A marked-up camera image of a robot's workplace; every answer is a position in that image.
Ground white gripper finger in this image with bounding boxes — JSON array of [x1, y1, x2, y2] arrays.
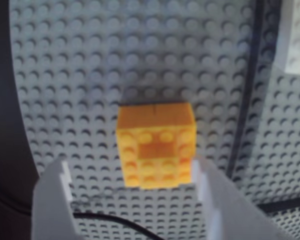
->
[[31, 159, 78, 240], [191, 158, 286, 240]]

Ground yellow lego cube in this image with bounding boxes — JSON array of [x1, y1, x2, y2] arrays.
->
[[116, 101, 198, 190]]

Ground grey lego baseplate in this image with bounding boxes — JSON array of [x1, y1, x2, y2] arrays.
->
[[8, 0, 300, 240]]

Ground black cable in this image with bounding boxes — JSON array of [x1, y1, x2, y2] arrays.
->
[[72, 212, 163, 240]]

